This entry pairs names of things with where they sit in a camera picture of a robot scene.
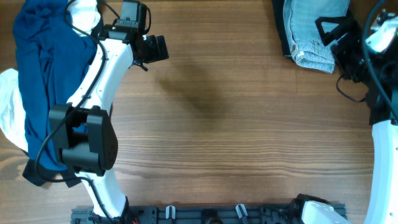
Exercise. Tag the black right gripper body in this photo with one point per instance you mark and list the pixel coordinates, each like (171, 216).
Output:
(354, 66)

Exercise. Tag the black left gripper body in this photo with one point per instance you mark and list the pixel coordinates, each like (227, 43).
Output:
(147, 55)

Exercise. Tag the light blue denim shorts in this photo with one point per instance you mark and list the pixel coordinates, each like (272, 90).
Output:
(305, 44)

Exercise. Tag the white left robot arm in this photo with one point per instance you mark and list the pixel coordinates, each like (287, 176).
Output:
(83, 136)

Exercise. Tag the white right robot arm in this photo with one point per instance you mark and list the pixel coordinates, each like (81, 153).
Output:
(373, 62)

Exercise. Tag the white garment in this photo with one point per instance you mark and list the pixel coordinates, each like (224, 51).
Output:
(86, 17)

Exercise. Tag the folded dark green garment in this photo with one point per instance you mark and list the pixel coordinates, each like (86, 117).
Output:
(279, 21)

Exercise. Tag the blue shirt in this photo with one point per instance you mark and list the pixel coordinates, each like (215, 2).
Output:
(52, 60)

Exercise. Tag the black garment under pile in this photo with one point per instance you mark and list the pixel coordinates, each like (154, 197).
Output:
(37, 174)

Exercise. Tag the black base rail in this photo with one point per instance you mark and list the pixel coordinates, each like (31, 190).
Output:
(259, 214)

